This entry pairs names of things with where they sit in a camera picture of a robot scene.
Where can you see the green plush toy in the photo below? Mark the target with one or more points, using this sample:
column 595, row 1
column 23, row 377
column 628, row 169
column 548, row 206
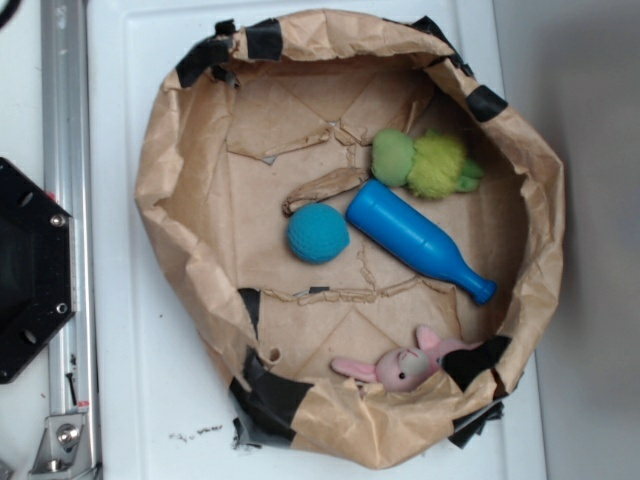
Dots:
column 434, row 165

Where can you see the pink plush bunny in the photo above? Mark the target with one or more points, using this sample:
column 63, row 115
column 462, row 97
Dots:
column 406, row 368

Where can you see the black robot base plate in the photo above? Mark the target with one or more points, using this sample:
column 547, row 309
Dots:
column 36, row 277

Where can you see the aluminium rail frame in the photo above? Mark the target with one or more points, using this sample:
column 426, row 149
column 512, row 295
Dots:
column 71, row 444

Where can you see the brown wood chip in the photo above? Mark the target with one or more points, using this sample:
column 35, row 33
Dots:
column 327, row 186

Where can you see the blue plastic bottle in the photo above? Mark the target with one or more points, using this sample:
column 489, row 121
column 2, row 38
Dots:
column 412, row 238

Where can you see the brown paper bag bin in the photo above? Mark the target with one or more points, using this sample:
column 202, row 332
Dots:
column 251, row 114

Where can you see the teal foam ball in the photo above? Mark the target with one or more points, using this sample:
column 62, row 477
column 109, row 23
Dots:
column 317, row 233

